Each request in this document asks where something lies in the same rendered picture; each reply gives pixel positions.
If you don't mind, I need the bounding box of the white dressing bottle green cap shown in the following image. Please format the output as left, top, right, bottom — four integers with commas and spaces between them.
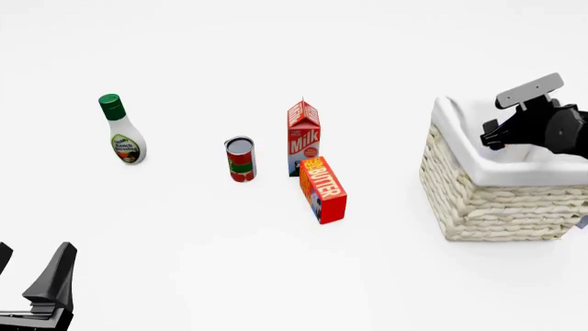
97, 93, 148, 166

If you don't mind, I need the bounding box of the red and white milk carton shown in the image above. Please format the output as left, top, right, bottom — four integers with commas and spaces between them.
287, 97, 322, 178

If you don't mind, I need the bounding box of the grey plate on black stalk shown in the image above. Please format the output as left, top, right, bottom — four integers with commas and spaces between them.
493, 72, 566, 112

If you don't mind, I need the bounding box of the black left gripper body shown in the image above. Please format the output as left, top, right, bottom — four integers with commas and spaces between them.
0, 302, 75, 331

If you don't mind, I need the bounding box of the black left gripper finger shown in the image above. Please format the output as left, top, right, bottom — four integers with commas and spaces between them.
21, 241, 78, 312
0, 241, 15, 277

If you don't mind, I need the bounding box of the red and green soup tin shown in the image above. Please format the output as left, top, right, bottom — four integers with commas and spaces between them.
223, 135, 258, 184

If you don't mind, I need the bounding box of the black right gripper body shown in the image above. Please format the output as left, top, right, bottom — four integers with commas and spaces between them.
503, 97, 562, 147

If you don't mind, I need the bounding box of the red and yellow butter box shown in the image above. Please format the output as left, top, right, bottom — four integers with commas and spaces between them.
298, 155, 348, 226

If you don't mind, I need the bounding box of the woven basket with white liner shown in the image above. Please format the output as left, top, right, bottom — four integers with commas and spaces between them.
418, 96, 588, 243

